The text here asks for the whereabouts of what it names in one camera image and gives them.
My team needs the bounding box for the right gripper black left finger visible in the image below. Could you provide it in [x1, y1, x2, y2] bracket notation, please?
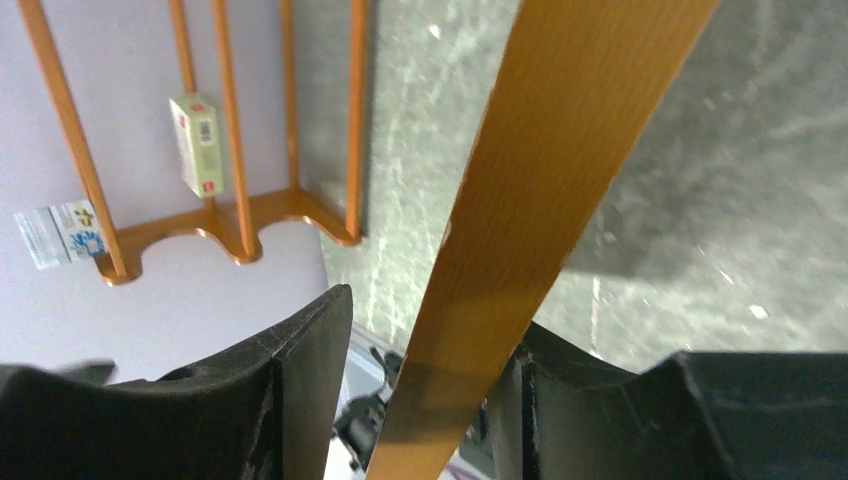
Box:
[1, 285, 352, 479]

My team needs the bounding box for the wooden picture frame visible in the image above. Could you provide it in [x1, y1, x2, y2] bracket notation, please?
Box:
[366, 1, 716, 479]

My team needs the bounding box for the orange wooden shelf rack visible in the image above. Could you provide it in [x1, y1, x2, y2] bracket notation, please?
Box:
[16, 0, 370, 287]

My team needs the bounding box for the blue white round tin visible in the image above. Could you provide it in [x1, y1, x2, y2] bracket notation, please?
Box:
[14, 200, 109, 270]

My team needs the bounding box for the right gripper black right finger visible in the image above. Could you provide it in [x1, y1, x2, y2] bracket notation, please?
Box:
[486, 325, 847, 479]

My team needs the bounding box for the white red small box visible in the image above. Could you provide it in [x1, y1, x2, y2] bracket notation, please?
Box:
[169, 93, 224, 198]

